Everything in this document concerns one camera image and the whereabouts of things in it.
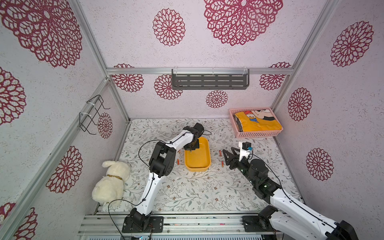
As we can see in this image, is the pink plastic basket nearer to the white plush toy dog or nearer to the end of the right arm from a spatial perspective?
the end of the right arm

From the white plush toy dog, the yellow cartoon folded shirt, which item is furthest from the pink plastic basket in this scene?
the white plush toy dog

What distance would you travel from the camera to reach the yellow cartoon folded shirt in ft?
3.51

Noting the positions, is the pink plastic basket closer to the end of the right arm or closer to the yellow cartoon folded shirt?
the yellow cartoon folded shirt

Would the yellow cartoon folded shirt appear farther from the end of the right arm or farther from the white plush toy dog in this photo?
the white plush toy dog

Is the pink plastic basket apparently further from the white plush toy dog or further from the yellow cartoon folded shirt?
the white plush toy dog

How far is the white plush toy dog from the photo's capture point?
745mm

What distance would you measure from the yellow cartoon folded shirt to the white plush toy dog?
831 mm
